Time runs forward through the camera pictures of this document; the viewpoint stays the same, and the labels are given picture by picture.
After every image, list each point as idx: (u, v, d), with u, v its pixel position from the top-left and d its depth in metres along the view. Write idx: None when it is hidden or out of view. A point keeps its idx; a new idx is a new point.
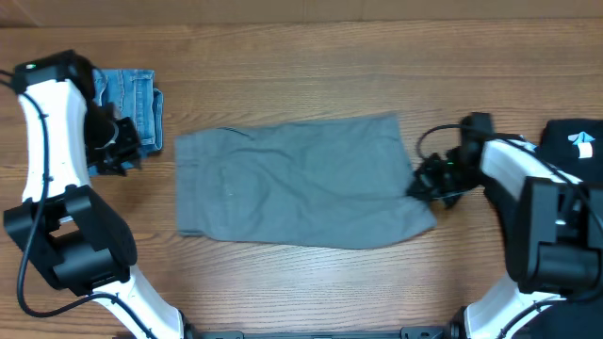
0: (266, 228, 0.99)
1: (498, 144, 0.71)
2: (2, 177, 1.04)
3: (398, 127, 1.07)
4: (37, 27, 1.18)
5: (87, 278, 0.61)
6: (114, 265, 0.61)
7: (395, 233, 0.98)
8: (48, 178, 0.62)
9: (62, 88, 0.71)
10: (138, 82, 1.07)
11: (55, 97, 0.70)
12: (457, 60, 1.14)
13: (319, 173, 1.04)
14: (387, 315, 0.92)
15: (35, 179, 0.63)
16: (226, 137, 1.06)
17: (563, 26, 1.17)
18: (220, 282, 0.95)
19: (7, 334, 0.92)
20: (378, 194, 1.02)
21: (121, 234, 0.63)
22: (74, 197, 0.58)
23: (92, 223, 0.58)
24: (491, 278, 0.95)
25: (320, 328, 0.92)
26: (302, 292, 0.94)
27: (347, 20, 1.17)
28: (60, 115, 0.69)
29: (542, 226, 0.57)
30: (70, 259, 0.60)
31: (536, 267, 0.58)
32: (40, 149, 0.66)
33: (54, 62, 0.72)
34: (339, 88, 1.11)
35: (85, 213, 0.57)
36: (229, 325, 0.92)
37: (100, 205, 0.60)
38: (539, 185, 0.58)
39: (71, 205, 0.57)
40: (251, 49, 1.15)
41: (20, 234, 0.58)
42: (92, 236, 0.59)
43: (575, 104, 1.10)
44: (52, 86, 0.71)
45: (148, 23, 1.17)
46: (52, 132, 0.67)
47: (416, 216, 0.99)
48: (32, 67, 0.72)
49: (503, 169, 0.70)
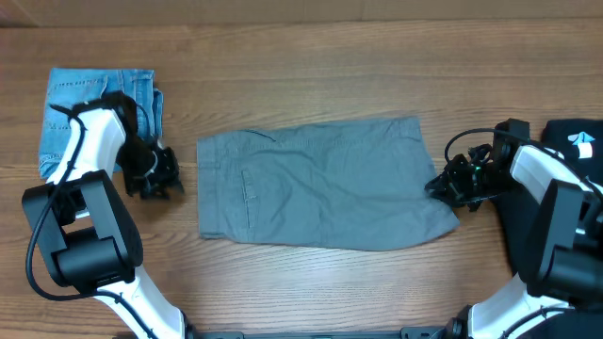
0: (287, 230, 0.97)
1: (531, 149, 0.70)
2: (3, 176, 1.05)
3: (418, 128, 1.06)
4: (38, 27, 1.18)
5: (91, 275, 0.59)
6: (118, 261, 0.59)
7: (416, 234, 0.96)
8: (72, 166, 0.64)
9: (107, 119, 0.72)
10: (138, 82, 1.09)
11: (101, 121, 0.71)
12: (457, 59, 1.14)
13: (340, 174, 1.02)
14: (387, 315, 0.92)
15: (61, 167, 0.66)
16: (248, 139, 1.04)
17: (563, 26, 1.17)
18: (220, 282, 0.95)
19: (7, 334, 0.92)
20: (399, 195, 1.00)
21: (133, 235, 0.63)
22: (89, 182, 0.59)
23: (104, 207, 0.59)
24: (492, 278, 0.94)
25: (320, 328, 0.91)
26: (302, 292, 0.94)
27: (347, 21, 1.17)
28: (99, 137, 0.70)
29: (561, 227, 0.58)
30: (75, 250, 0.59)
31: (548, 267, 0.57)
32: (72, 150, 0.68)
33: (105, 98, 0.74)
34: (339, 88, 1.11)
35: (100, 196, 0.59)
36: (230, 325, 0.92)
37: (117, 199, 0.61)
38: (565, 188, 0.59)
39: (85, 186, 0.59)
40: (251, 49, 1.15)
41: (34, 215, 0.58)
42: (105, 227, 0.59)
43: (575, 104, 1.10)
44: (102, 116, 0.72)
45: (149, 24, 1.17)
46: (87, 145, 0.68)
47: (439, 217, 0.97)
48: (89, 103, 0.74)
49: (533, 174, 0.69)
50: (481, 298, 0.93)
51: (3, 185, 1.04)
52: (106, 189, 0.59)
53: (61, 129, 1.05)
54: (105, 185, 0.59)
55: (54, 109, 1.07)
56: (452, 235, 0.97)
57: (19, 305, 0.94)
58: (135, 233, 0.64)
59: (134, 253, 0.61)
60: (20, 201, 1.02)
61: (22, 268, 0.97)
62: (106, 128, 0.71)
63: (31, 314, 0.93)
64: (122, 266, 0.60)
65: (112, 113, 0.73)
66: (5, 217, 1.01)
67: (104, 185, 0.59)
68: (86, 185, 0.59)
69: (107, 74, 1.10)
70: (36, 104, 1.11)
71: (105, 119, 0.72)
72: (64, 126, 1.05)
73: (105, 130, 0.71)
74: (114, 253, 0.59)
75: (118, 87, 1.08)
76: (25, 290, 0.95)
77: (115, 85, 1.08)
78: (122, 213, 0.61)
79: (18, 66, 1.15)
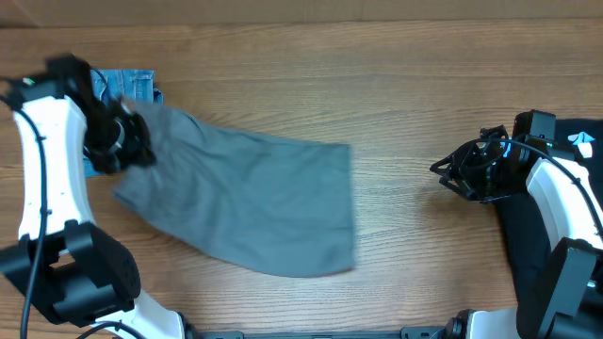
0: (209, 239, 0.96)
1: (551, 170, 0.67)
2: (2, 176, 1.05)
3: (353, 158, 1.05)
4: (39, 27, 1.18)
5: (90, 311, 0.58)
6: (116, 299, 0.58)
7: (315, 262, 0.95)
8: (45, 212, 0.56)
9: (63, 105, 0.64)
10: (138, 82, 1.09)
11: (53, 113, 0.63)
12: (457, 59, 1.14)
13: (268, 192, 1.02)
14: (387, 316, 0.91)
15: (31, 210, 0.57)
16: (187, 133, 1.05)
17: (563, 27, 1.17)
18: (220, 282, 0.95)
19: (7, 334, 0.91)
20: (361, 213, 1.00)
21: (127, 266, 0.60)
22: (75, 234, 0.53)
23: (95, 266, 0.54)
24: (492, 278, 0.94)
25: (320, 328, 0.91)
26: (301, 292, 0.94)
27: (347, 21, 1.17)
28: (59, 138, 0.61)
29: (563, 292, 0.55)
30: (71, 296, 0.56)
31: (549, 330, 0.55)
32: (37, 178, 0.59)
33: (52, 75, 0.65)
34: (339, 88, 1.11)
35: (89, 253, 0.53)
36: (229, 325, 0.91)
37: (108, 246, 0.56)
38: (576, 251, 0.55)
39: (73, 245, 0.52)
40: (251, 49, 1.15)
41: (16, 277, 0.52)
42: (99, 279, 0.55)
43: (575, 104, 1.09)
44: (47, 103, 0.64)
45: (149, 23, 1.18)
46: (49, 156, 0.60)
47: (346, 253, 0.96)
48: (29, 83, 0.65)
49: (546, 198, 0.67)
50: (482, 298, 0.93)
51: (3, 184, 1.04)
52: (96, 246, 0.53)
53: None
54: (95, 240, 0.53)
55: None
56: (451, 234, 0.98)
57: (19, 305, 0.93)
58: (128, 261, 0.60)
59: (131, 285, 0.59)
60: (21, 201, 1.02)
61: None
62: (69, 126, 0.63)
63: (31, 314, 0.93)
64: (121, 300, 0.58)
65: (67, 99, 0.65)
66: (5, 217, 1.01)
67: (92, 245, 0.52)
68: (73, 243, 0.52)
69: (106, 74, 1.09)
70: None
71: (58, 107, 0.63)
72: None
73: (60, 121, 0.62)
74: (113, 295, 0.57)
75: (118, 87, 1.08)
76: None
77: (114, 86, 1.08)
78: (115, 260, 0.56)
79: (17, 66, 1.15)
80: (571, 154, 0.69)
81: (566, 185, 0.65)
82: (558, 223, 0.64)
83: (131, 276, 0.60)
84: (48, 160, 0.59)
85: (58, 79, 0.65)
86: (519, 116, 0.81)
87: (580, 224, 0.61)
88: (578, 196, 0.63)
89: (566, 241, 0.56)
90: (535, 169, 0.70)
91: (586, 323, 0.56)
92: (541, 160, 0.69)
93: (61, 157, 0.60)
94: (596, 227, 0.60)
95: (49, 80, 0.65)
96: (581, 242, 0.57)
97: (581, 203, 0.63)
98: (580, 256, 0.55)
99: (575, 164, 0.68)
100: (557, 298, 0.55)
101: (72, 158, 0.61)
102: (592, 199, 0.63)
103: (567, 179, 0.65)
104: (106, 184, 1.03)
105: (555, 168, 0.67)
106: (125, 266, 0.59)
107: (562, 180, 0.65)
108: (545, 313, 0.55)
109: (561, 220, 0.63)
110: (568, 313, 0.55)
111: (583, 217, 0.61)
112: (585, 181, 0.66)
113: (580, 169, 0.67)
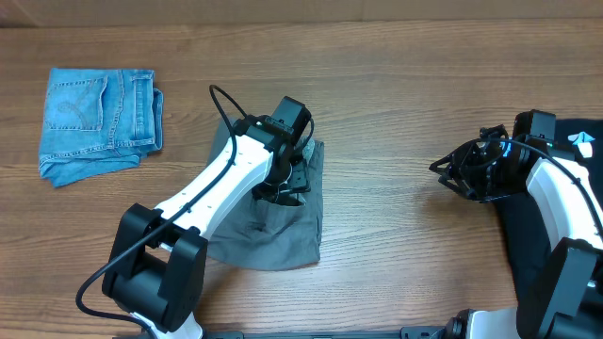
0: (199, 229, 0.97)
1: (551, 169, 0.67)
2: (2, 176, 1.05)
3: (321, 155, 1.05)
4: (39, 27, 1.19)
5: (136, 306, 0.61)
6: (157, 317, 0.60)
7: (278, 255, 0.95)
8: (187, 208, 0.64)
9: (265, 154, 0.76)
10: (138, 82, 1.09)
11: (253, 153, 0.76)
12: (457, 59, 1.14)
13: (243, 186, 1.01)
14: (387, 315, 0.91)
15: (178, 201, 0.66)
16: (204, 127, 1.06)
17: (563, 26, 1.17)
18: (220, 282, 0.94)
19: (6, 334, 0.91)
20: (358, 213, 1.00)
21: (189, 298, 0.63)
22: (192, 240, 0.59)
23: (178, 273, 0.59)
24: (493, 278, 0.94)
25: (319, 328, 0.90)
26: (302, 292, 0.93)
27: (347, 21, 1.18)
28: (241, 173, 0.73)
29: (562, 291, 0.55)
30: (136, 280, 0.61)
31: (549, 330, 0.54)
32: (203, 185, 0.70)
33: (276, 133, 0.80)
34: (339, 88, 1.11)
35: (185, 257, 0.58)
36: (230, 325, 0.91)
37: (197, 268, 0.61)
38: (575, 251, 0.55)
39: (181, 243, 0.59)
40: (251, 48, 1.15)
41: (130, 229, 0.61)
42: (169, 287, 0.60)
43: (575, 104, 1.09)
44: (257, 146, 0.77)
45: (149, 23, 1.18)
46: (227, 178, 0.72)
47: (302, 248, 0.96)
48: (260, 125, 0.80)
49: (547, 198, 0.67)
50: (482, 298, 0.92)
51: (3, 184, 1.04)
52: (193, 258, 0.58)
53: (61, 129, 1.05)
54: (198, 254, 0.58)
55: (54, 109, 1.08)
56: (451, 234, 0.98)
57: (19, 305, 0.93)
58: (193, 297, 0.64)
59: (178, 316, 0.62)
60: (21, 201, 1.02)
61: (21, 268, 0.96)
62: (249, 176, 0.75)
63: (30, 313, 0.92)
64: (159, 323, 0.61)
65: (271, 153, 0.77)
66: (5, 217, 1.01)
67: (194, 257, 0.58)
68: (185, 243, 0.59)
69: (107, 74, 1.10)
70: (36, 104, 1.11)
71: (262, 153, 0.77)
72: (64, 126, 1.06)
73: (254, 164, 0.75)
74: (159, 313, 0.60)
75: (118, 87, 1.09)
76: (25, 290, 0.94)
77: (115, 85, 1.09)
78: (191, 283, 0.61)
79: (17, 66, 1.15)
80: (571, 154, 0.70)
81: (566, 185, 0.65)
82: (558, 223, 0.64)
83: (184, 312, 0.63)
84: (221, 184, 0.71)
85: (280, 138, 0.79)
86: (518, 115, 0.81)
87: (584, 225, 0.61)
88: (578, 196, 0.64)
89: (566, 242, 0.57)
90: (534, 169, 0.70)
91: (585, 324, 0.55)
92: (541, 161, 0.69)
93: (228, 189, 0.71)
94: (596, 226, 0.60)
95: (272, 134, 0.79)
96: (581, 242, 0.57)
97: (582, 203, 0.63)
98: (580, 256, 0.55)
99: (574, 164, 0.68)
100: (555, 296, 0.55)
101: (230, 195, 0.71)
102: (592, 199, 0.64)
103: (567, 179, 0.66)
104: (105, 184, 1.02)
105: (554, 167, 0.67)
106: (188, 298, 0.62)
107: (562, 179, 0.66)
108: (545, 311, 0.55)
109: (561, 221, 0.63)
110: (566, 312, 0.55)
111: (582, 217, 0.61)
112: (585, 181, 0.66)
113: (579, 170, 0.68)
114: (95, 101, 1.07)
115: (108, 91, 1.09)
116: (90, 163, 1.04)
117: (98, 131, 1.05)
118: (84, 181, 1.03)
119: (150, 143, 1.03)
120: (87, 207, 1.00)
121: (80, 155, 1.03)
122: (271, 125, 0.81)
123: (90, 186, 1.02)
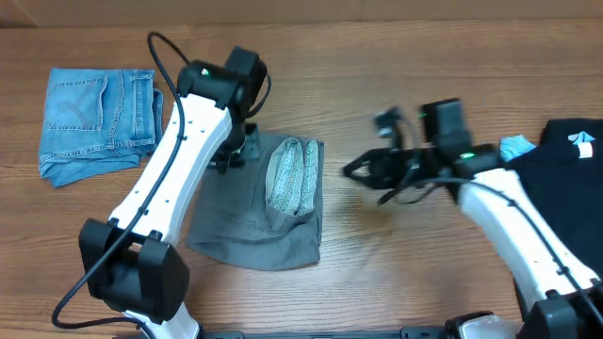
0: (199, 231, 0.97)
1: (488, 200, 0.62)
2: (2, 176, 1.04)
3: (322, 155, 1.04)
4: (39, 28, 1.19)
5: (127, 306, 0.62)
6: (151, 313, 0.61)
7: (279, 255, 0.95)
8: (142, 211, 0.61)
9: (218, 115, 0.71)
10: (138, 82, 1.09)
11: (205, 116, 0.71)
12: (457, 59, 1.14)
13: (238, 189, 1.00)
14: (387, 315, 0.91)
15: (134, 202, 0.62)
16: None
17: (563, 26, 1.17)
18: (220, 282, 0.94)
19: (6, 334, 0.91)
20: (358, 213, 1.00)
21: (177, 289, 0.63)
22: (154, 247, 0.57)
23: (152, 279, 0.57)
24: (493, 278, 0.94)
25: (319, 328, 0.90)
26: (301, 292, 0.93)
27: (347, 21, 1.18)
28: (194, 149, 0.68)
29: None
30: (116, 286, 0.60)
31: None
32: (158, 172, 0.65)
33: (227, 80, 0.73)
34: (339, 88, 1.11)
35: (152, 266, 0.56)
36: (230, 325, 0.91)
37: (173, 266, 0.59)
38: (555, 315, 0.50)
39: (144, 254, 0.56)
40: (251, 48, 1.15)
41: (91, 248, 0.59)
42: (149, 291, 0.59)
43: (575, 104, 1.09)
44: (207, 105, 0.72)
45: (150, 23, 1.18)
46: (181, 159, 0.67)
47: (303, 247, 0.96)
48: (205, 74, 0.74)
49: (493, 231, 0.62)
50: (483, 298, 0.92)
51: (2, 184, 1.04)
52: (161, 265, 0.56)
53: (61, 129, 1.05)
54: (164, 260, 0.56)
55: (55, 109, 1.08)
56: (450, 234, 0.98)
57: (19, 305, 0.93)
58: (182, 283, 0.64)
59: (171, 306, 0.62)
60: (21, 201, 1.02)
61: (21, 268, 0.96)
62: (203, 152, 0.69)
63: (30, 313, 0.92)
64: (154, 314, 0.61)
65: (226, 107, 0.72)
66: (5, 216, 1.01)
67: (160, 265, 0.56)
68: (146, 253, 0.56)
69: (107, 74, 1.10)
70: (35, 104, 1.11)
71: (214, 114, 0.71)
72: (64, 126, 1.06)
73: (207, 132, 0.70)
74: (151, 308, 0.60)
75: (118, 87, 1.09)
76: (24, 289, 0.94)
77: (115, 85, 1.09)
78: (171, 282, 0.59)
79: (17, 66, 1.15)
80: (489, 159, 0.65)
81: (504, 209, 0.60)
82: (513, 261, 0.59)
83: (177, 298, 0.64)
84: (175, 169, 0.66)
85: (231, 87, 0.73)
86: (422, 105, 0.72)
87: (543, 267, 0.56)
88: (522, 222, 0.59)
89: (539, 306, 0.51)
90: (464, 192, 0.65)
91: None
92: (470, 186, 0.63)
93: (184, 172, 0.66)
94: (558, 265, 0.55)
95: (221, 82, 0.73)
96: (552, 297, 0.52)
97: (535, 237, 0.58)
98: (560, 315, 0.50)
99: (507, 181, 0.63)
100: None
101: (191, 177, 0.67)
102: (536, 221, 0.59)
103: (503, 201, 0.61)
104: (105, 184, 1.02)
105: (484, 191, 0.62)
106: (177, 289, 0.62)
107: (497, 202, 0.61)
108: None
109: (515, 259, 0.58)
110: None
111: (537, 252, 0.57)
112: (523, 200, 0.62)
113: (509, 177, 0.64)
114: (95, 101, 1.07)
115: (108, 91, 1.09)
116: (90, 163, 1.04)
117: (98, 131, 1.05)
118: (84, 181, 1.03)
119: (150, 143, 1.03)
120: (87, 207, 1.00)
121: (80, 154, 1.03)
122: (219, 73, 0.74)
123: (90, 186, 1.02)
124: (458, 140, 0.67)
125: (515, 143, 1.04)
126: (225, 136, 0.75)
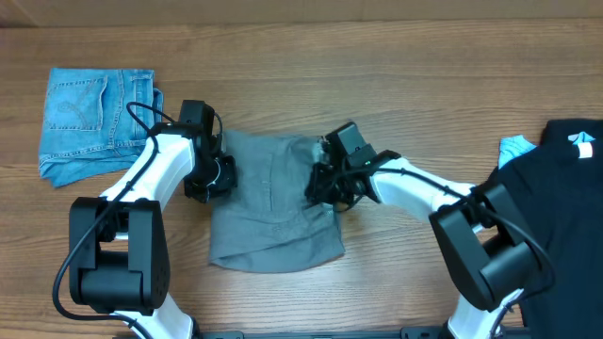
0: (220, 234, 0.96)
1: (382, 177, 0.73)
2: (2, 176, 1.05)
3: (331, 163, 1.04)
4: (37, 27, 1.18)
5: (112, 298, 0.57)
6: (138, 299, 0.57)
7: (301, 260, 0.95)
8: (130, 185, 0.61)
9: (184, 143, 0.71)
10: (138, 82, 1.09)
11: (173, 139, 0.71)
12: (457, 60, 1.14)
13: (258, 190, 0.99)
14: (387, 315, 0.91)
15: (119, 185, 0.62)
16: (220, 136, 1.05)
17: (563, 26, 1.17)
18: (220, 282, 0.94)
19: (7, 334, 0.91)
20: (359, 212, 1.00)
21: (161, 275, 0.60)
22: (140, 207, 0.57)
23: (143, 242, 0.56)
24: None
25: (320, 328, 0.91)
26: (301, 291, 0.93)
27: (347, 20, 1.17)
28: (170, 156, 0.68)
29: (467, 253, 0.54)
30: (102, 272, 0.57)
31: (490, 290, 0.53)
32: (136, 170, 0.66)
33: (187, 126, 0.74)
34: (339, 88, 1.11)
35: (145, 223, 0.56)
36: (229, 325, 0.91)
37: (158, 234, 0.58)
38: (447, 220, 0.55)
39: (135, 216, 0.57)
40: (251, 48, 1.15)
41: (77, 224, 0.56)
42: (137, 265, 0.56)
43: (575, 104, 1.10)
44: (175, 138, 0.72)
45: (148, 23, 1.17)
46: (157, 163, 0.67)
47: (325, 244, 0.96)
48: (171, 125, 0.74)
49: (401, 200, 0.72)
50: None
51: (3, 184, 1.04)
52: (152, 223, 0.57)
53: (61, 129, 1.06)
54: (154, 214, 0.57)
55: (54, 109, 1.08)
56: None
57: (19, 305, 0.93)
58: (164, 272, 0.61)
59: (156, 292, 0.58)
60: (20, 201, 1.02)
61: (21, 268, 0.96)
62: (177, 160, 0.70)
63: (30, 314, 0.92)
64: (141, 301, 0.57)
65: (190, 141, 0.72)
66: (5, 217, 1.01)
67: (152, 218, 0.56)
68: (136, 212, 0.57)
69: (107, 74, 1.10)
70: (35, 105, 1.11)
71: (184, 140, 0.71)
72: (64, 126, 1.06)
73: (178, 149, 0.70)
74: (138, 292, 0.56)
75: (118, 87, 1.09)
76: (24, 290, 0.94)
77: (114, 85, 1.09)
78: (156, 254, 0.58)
79: (16, 66, 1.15)
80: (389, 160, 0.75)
81: (398, 179, 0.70)
82: (419, 207, 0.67)
83: (161, 286, 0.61)
84: (153, 168, 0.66)
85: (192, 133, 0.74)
86: None
87: (431, 195, 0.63)
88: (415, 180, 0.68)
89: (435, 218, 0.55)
90: (373, 185, 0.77)
91: (516, 259, 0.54)
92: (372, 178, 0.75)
93: (161, 169, 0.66)
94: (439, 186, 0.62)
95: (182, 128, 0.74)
96: (445, 208, 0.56)
97: (424, 182, 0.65)
98: (451, 219, 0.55)
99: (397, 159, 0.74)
100: (466, 261, 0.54)
101: (166, 180, 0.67)
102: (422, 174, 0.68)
103: (397, 174, 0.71)
104: (105, 184, 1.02)
105: (382, 173, 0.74)
106: (160, 272, 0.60)
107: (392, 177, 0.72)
108: (472, 279, 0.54)
109: (422, 204, 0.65)
110: (488, 266, 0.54)
111: (429, 190, 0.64)
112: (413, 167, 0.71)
113: (400, 162, 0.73)
114: (95, 101, 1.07)
115: (107, 90, 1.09)
116: (90, 163, 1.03)
117: (98, 131, 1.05)
118: (84, 181, 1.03)
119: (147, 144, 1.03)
120: None
121: (80, 154, 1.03)
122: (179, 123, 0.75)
123: (90, 186, 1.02)
124: (361, 158, 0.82)
125: (515, 144, 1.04)
126: (187, 169, 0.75)
